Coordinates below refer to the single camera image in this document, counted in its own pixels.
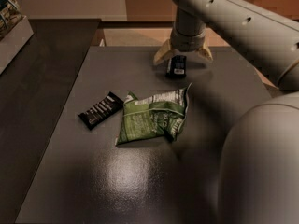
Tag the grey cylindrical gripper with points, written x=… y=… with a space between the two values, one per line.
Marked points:
x=187 y=43

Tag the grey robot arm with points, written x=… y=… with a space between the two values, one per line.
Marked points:
x=259 y=170

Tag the dark blue rxbar wrapper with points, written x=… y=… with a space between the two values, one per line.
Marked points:
x=176 y=66

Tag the green chip bag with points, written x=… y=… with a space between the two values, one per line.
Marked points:
x=161 y=114

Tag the black snack bar wrapper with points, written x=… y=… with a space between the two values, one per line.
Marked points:
x=102 y=110

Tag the dark wooden side table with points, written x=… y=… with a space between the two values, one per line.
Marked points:
x=33 y=91

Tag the white snack display box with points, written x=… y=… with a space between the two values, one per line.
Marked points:
x=15 y=31

